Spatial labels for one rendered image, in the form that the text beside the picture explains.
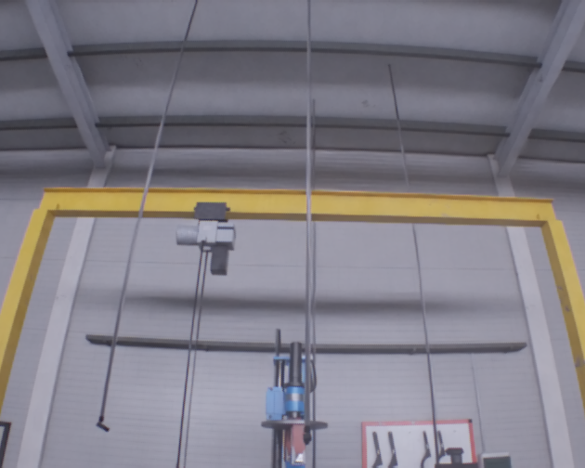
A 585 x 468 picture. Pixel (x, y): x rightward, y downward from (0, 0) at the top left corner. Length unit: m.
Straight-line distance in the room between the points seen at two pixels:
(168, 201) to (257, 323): 2.53
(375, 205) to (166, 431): 3.89
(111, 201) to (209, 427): 3.11
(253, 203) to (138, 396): 3.25
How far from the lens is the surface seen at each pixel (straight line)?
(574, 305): 4.54
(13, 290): 4.56
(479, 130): 7.93
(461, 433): 6.35
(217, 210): 4.23
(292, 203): 4.32
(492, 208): 4.76
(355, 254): 6.79
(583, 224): 8.65
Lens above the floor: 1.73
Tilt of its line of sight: 29 degrees up
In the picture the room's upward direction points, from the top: 1 degrees clockwise
